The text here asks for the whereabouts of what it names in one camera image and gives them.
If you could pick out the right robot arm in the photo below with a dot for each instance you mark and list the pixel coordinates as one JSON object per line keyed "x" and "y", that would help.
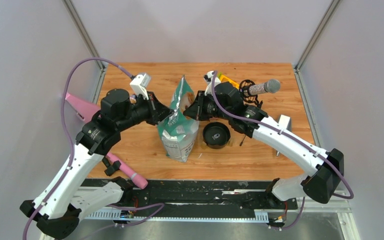
{"x": 323, "y": 170}

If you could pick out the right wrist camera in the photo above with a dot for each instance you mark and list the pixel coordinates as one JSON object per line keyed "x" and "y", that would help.
{"x": 211, "y": 78}

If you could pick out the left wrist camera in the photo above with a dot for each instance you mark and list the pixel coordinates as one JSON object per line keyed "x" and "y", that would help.
{"x": 139, "y": 85}

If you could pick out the silver metal scoop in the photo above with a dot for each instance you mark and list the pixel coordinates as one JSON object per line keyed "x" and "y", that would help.
{"x": 284, "y": 123}

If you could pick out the small colourful figurine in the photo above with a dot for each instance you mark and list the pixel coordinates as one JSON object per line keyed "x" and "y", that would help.
{"x": 133, "y": 99}

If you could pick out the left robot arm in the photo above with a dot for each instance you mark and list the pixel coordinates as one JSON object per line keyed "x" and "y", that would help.
{"x": 56, "y": 211}

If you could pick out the black pet bowl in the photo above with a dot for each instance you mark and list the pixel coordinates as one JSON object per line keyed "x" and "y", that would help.
{"x": 216, "y": 135}

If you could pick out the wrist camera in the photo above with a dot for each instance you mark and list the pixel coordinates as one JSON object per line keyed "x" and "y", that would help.
{"x": 139, "y": 85}
{"x": 211, "y": 78}

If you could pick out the yellow green triangular toy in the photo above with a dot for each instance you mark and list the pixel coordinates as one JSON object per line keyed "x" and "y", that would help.
{"x": 224, "y": 79}

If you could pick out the green dog food bag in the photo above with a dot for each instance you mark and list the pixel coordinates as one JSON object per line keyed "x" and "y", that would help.
{"x": 178, "y": 132}

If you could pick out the glitter silver microphone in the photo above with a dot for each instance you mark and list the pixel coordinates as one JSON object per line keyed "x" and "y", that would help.
{"x": 271, "y": 86}

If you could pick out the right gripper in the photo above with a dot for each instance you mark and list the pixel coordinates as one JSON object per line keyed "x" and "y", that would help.
{"x": 193, "y": 111}

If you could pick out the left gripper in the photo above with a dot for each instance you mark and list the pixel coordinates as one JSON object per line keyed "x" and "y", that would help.
{"x": 158, "y": 111}

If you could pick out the black mounting rail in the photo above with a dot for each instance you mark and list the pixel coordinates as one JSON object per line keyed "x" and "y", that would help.
{"x": 199, "y": 199}

